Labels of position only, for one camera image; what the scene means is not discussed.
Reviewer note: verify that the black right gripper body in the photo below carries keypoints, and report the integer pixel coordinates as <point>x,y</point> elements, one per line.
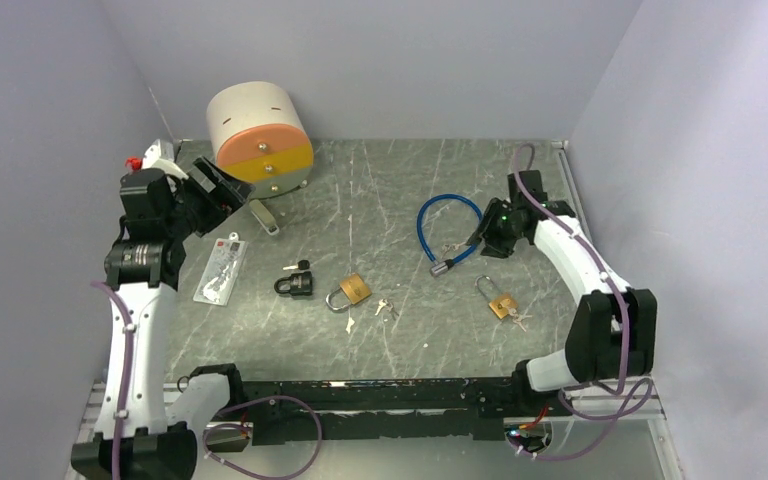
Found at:
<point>496,229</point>

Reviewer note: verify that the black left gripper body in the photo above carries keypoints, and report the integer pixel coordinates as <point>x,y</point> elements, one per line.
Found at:
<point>206,210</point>

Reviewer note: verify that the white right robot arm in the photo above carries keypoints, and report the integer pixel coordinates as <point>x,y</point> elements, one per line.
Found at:
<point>612,335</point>

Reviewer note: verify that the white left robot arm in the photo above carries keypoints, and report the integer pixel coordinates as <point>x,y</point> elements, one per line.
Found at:
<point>136,435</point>

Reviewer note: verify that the black head key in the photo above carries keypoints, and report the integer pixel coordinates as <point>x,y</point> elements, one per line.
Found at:
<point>301,265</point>

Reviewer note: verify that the long shackle brass padlock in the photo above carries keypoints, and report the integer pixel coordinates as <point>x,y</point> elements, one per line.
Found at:
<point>501,303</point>

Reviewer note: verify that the beige cylinder drawer box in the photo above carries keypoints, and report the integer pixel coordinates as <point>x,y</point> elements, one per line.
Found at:
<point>257,137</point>

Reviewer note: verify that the plastic packaging card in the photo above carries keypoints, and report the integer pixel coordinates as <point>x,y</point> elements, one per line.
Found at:
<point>221,271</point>

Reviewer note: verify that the black padlock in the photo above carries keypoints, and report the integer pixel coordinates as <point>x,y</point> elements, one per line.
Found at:
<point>295,285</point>

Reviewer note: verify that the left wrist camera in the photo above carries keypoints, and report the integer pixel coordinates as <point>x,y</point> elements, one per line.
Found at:
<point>159,155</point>

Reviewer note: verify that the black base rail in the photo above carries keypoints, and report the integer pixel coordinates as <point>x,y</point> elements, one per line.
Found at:
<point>481,408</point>

